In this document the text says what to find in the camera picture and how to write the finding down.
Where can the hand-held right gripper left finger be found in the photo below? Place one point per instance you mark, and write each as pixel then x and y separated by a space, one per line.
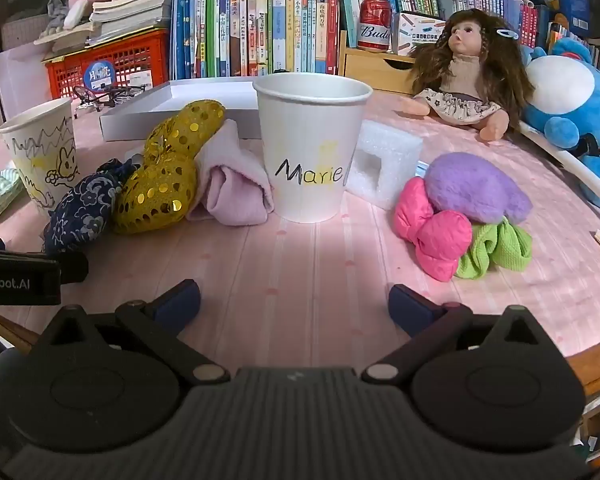
pixel 180 302

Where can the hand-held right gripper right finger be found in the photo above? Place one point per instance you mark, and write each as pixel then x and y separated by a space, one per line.
pixel 410 310

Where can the hot pink scrunchie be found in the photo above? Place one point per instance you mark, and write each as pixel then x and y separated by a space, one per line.
pixel 440 240

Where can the gold sequin pouch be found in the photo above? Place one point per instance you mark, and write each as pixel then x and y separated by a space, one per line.
pixel 150 195

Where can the green scrunchie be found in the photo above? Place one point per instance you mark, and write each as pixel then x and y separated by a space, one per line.
pixel 510 250

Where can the pink pouch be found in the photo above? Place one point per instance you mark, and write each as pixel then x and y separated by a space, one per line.
pixel 230 185

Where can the purple plush heart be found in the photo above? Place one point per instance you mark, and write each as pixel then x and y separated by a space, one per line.
pixel 475 185

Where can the white foam block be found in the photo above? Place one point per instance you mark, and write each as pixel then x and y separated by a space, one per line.
pixel 395 145

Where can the white shallow tray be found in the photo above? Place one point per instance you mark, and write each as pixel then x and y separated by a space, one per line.
pixel 125 122

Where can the white paper cup with lettering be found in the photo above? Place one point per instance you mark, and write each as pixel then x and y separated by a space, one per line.
pixel 310 130

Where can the pink tablecloth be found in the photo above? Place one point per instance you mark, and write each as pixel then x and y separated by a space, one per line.
pixel 300 260

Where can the paper cup with rabbit drawing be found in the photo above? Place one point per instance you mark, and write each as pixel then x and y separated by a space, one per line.
pixel 35 145

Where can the white plastic storage box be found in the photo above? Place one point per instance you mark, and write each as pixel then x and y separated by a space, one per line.
pixel 20 85

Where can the white plastic tube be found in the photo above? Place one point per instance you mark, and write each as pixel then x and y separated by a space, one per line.
pixel 570 160

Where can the long-haired baby doll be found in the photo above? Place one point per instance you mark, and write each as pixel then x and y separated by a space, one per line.
pixel 467 75

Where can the small wooden drawer box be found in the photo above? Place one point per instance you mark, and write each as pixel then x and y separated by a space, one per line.
pixel 370 70

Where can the red plastic crate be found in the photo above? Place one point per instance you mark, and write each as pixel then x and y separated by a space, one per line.
pixel 130 55

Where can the grey cloth toy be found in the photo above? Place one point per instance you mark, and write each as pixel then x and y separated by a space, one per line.
pixel 55 10

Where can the blue and white plush toy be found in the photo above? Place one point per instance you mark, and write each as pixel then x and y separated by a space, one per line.
pixel 595 105

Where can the row of upright books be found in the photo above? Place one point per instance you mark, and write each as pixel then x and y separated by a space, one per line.
pixel 230 30

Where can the white printed cardboard box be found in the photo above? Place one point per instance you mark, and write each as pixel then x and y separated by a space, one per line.
pixel 420 30

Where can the stack of flat books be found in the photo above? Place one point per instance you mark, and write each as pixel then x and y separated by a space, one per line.
pixel 125 15

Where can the red drink can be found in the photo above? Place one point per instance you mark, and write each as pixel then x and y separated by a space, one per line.
pixel 375 25

